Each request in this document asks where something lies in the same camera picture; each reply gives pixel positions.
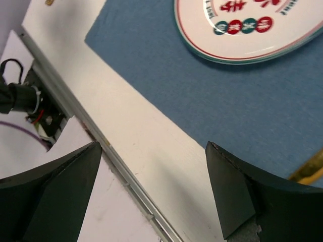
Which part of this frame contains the blue cloth napkin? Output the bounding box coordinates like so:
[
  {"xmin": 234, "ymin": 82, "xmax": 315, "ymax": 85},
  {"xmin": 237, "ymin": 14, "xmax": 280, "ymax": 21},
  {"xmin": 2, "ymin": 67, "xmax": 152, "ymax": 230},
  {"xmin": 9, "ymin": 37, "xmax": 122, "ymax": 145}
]
[{"xmin": 85, "ymin": 1, "xmax": 322, "ymax": 177}]

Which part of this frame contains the white patterned plate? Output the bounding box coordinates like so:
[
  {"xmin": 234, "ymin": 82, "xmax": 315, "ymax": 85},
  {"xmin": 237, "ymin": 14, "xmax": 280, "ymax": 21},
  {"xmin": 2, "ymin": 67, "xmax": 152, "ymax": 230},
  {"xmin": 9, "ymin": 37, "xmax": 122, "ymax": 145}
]
[{"xmin": 174, "ymin": 1, "xmax": 322, "ymax": 65}]

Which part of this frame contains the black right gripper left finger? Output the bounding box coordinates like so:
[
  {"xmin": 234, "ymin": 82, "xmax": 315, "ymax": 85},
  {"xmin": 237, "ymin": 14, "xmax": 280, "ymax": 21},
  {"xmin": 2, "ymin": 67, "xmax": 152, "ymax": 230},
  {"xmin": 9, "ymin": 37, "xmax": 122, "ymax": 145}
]
[{"xmin": 1, "ymin": 141, "xmax": 102, "ymax": 242}]

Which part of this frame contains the gold knife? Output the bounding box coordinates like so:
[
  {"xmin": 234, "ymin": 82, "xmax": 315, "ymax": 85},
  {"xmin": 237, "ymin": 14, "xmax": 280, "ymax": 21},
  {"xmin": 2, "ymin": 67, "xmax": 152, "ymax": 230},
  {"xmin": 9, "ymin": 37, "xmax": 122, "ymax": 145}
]
[{"xmin": 288, "ymin": 149, "xmax": 322, "ymax": 185}]

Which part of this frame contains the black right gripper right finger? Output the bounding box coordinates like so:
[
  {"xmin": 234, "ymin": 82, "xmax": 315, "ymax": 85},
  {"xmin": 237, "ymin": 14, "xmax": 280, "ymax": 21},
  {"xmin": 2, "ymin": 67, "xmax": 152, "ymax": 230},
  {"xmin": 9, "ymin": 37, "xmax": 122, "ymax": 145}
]
[{"xmin": 205, "ymin": 142, "xmax": 322, "ymax": 241}]

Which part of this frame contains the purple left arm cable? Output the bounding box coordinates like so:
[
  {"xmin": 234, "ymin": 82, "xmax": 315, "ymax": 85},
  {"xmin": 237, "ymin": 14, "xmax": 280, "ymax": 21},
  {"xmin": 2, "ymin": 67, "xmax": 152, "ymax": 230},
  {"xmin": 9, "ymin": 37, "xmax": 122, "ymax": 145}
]
[{"xmin": 0, "ymin": 120, "xmax": 51, "ymax": 152}]

